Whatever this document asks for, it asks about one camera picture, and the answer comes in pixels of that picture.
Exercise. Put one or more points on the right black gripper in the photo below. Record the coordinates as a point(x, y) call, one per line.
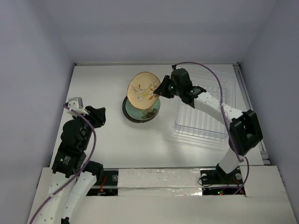
point(168, 85)

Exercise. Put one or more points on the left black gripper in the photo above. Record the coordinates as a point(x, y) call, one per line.
point(97, 114)

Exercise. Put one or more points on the light green plate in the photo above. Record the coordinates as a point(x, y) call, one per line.
point(147, 112)

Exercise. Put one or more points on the beige bird plate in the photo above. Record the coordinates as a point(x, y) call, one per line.
point(140, 92)

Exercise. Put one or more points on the dark teal glazed plate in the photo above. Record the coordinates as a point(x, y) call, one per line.
point(126, 112)

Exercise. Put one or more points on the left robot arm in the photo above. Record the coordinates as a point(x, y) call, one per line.
point(73, 172)

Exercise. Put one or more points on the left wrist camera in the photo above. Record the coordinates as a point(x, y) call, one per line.
point(75, 104)

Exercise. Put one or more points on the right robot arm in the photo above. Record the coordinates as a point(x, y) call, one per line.
point(243, 128)

